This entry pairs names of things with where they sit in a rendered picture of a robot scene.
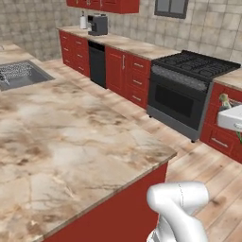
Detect red wall cupboards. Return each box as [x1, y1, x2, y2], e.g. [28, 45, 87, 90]
[65, 0, 141, 15]

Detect green mottled object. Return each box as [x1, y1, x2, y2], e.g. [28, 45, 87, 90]
[218, 93, 233, 111]

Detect red door and drawer cupboards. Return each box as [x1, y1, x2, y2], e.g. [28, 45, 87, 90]
[104, 45, 153, 110]

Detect white paper towel roll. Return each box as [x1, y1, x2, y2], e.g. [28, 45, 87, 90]
[78, 10, 89, 30]

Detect grey sink basin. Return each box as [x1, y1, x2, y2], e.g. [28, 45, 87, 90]
[0, 60, 56, 93]

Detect grey framed window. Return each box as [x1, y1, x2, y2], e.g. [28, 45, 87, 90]
[153, 0, 190, 20]

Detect red cupboards beside cooker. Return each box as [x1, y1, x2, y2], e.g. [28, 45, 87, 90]
[199, 81, 242, 164]

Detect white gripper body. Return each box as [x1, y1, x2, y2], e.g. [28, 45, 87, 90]
[216, 105, 242, 133]

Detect red drawer cupboard run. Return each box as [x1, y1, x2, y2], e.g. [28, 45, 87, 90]
[58, 29, 92, 78]

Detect red island cabinet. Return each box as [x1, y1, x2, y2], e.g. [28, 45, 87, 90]
[43, 162, 170, 242]

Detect silver tap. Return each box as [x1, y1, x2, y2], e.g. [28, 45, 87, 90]
[0, 70, 10, 87]

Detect black cooker with hob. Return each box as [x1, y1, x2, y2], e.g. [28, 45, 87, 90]
[146, 49, 242, 143]

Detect grey coffee machine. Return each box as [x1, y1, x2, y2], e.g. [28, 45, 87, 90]
[87, 13, 110, 37]

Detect black dishwasher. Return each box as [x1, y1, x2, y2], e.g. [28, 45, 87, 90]
[87, 40, 108, 90]

